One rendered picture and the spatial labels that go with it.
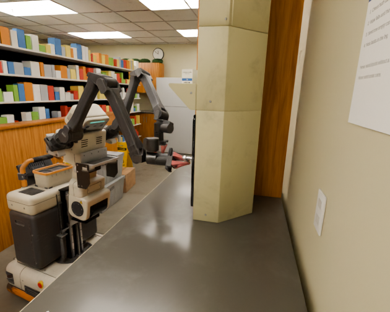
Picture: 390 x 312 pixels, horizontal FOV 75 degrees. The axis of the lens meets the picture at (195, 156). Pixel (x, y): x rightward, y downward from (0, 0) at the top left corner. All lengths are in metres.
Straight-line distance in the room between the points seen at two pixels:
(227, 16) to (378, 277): 0.87
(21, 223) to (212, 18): 1.70
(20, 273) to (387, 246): 2.10
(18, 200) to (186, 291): 1.42
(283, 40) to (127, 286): 1.20
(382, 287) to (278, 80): 1.04
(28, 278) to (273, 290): 1.70
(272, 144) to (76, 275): 1.03
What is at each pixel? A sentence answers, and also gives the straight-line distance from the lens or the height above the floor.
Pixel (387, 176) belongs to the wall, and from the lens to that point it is 0.49.
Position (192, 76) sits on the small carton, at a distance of 1.11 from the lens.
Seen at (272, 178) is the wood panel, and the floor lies 1.04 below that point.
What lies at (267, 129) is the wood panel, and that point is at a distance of 1.37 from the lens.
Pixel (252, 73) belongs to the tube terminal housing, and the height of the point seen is 1.55.
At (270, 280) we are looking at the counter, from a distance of 0.88.
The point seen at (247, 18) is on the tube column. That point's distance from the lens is 1.09.
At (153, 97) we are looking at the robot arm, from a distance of 1.65.
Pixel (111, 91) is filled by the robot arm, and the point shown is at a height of 1.47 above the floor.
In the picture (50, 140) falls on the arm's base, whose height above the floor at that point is 1.20.
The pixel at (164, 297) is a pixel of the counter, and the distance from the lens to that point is 0.79.
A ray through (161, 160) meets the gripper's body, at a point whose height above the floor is 1.17.
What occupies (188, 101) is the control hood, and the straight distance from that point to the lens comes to 1.02.
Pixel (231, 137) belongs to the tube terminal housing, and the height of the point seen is 1.31.
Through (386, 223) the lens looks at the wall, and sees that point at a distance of 0.49.
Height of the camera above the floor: 1.48
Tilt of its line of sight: 14 degrees down
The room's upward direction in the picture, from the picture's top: 2 degrees clockwise
